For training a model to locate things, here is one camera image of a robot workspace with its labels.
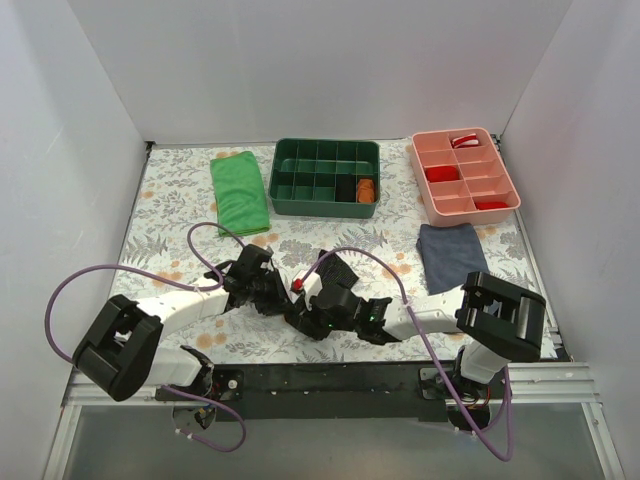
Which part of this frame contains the orange rolled cloth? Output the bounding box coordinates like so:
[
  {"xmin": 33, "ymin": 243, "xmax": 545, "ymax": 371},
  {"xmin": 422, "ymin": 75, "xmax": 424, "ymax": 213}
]
[{"xmin": 356, "ymin": 178, "xmax": 376, "ymax": 204}]

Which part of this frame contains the green compartment bin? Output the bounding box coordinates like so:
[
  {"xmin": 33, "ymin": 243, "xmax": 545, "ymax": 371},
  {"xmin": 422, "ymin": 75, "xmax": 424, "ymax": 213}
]
[{"xmin": 268, "ymin": 138, "xmax": 381, "ymax": 219}]

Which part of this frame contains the green folded cloth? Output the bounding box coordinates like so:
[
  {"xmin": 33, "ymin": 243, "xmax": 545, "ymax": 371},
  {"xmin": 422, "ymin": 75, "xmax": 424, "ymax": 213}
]
[{"xmin": 210, "ymin": 151, "xmax": 271, "ymax": 236}]

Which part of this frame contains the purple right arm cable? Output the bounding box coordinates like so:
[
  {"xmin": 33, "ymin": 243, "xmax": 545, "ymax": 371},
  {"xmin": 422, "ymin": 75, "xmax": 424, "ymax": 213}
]
[{"xmin": 292, "ymin": 247, "xmax": 515, "ymax": 462}]

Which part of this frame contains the red rolled cloth right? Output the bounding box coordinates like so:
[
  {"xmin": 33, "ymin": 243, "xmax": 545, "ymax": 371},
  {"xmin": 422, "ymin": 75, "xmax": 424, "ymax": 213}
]
[{"xmin": 474, "ymin": 199, "xmax": 510, "ymax": 211}]

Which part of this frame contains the red rolled cloth left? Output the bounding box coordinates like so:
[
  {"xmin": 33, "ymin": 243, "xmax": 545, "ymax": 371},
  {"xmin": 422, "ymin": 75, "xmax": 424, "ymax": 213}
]
[{"xmin": 425, "ymin": 165, "xmax": 460, "ymax": 183}]

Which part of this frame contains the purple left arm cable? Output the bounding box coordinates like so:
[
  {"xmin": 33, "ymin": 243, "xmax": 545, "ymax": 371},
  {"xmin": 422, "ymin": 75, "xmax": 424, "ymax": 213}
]
[{"xmin": 44, "ymin": 222, "xmax": 249, "ymax": 453}]

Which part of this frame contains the pink compartment bin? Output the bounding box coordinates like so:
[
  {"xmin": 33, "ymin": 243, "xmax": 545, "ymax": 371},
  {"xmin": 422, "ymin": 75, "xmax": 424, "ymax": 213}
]
[{"xmin": 410, "ymin": 127, "xmax": 521, "ymax": 227}]

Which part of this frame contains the black pinstriped underwear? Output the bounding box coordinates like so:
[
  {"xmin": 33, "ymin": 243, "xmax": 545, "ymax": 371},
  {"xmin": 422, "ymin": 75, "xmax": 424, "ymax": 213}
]
[{"xmin": 288, "ymin": 254, "xmax": 359, "ymax": 313}]

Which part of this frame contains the grey-blue folded cloth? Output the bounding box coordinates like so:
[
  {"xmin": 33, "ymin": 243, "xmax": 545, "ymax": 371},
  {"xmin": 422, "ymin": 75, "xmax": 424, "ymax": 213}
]
[{"xmin": 416, "ymin": 223, "xmax": 490, "ymax": 295}]

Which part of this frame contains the black rolled cloth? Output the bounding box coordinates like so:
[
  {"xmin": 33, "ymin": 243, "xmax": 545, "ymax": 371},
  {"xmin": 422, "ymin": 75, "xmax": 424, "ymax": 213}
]
[{"xmin": 335, "ymin": 174, "xmax": 357, "ymax": 203}]

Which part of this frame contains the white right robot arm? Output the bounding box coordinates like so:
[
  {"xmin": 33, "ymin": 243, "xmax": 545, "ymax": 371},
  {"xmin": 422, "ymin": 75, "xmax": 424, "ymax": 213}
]
[{"xmin": 285, "ymin": 272, "xmax": 546, "ymax": 398}]

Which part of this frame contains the aluminium frame rail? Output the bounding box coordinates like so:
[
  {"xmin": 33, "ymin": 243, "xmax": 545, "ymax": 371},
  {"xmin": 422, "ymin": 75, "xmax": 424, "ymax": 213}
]
[{"xmin": 509, "ymin": 362, "xmax": 601, "ymax": 404}]

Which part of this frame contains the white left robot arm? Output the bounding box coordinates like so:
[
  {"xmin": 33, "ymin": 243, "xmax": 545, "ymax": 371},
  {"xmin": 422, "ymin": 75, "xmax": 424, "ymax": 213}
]
[{"xmin": 72, "ymin": 245, "xmax": 292, "ymax": 401}]

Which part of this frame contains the black table edge rail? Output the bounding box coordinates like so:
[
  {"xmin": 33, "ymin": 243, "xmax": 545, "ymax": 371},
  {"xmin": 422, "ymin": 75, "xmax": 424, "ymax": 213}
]
[{"xmin": 154, "ymin": 362, "xmax": 506, "ymax": 424}]

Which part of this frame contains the red white striped roll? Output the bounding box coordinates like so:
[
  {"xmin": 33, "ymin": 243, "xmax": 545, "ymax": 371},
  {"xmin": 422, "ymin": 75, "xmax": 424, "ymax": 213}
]
[{"xmin": 451, "ymin": 133, "xmax": 480, "ymax": 149}]

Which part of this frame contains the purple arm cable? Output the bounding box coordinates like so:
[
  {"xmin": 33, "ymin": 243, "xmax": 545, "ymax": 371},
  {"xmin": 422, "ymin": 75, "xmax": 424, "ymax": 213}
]
[
  {"xmin": 292, "ymin": 247, "xmax": 515, "ymax": 462},
  {"xmin": 44, "ymin": 222, "xmax": 249, "ymax": 453}
]

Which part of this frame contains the red rolled cloth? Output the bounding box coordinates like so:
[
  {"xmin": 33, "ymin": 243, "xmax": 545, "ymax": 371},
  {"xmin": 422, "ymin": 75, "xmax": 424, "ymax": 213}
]
[
  {"xmin": 474, "ymin": 199, "xmax": 510, "ymax": 211},
  {"xmin": 425, "ymin": 165, "xmax": 460, "ymax": 183}
]

